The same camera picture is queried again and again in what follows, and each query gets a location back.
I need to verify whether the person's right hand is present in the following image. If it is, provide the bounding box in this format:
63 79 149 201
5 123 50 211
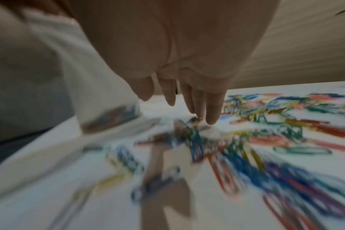
65 0 282 126

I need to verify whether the clear plastic container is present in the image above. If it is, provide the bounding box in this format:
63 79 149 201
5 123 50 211
25 10 143 134

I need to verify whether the pile of coloured paper clips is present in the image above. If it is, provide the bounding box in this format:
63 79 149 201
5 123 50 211
71 91 345 230

